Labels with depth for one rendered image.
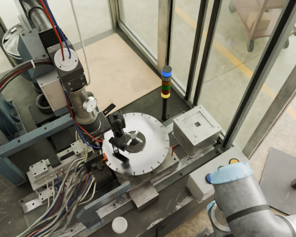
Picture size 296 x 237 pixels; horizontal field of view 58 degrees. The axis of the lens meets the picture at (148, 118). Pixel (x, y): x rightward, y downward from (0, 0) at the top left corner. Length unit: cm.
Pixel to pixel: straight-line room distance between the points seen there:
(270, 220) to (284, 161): 175
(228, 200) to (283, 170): 171
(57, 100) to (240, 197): 60
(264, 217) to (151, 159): 62
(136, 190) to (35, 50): 77
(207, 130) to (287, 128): 140
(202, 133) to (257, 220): 72
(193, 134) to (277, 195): 115
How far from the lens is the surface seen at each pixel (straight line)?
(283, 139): 261
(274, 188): 235
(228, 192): 75
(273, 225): 76
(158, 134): 128
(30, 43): 90
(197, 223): 213
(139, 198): 130
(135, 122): 132
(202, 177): 127
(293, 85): 99
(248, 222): 74
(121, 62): 186
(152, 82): 173
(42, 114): 148
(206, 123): 140
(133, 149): 124
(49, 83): 83
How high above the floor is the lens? 206
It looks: 57 degrees down
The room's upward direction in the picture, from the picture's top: 2 degrees counter-clockwise
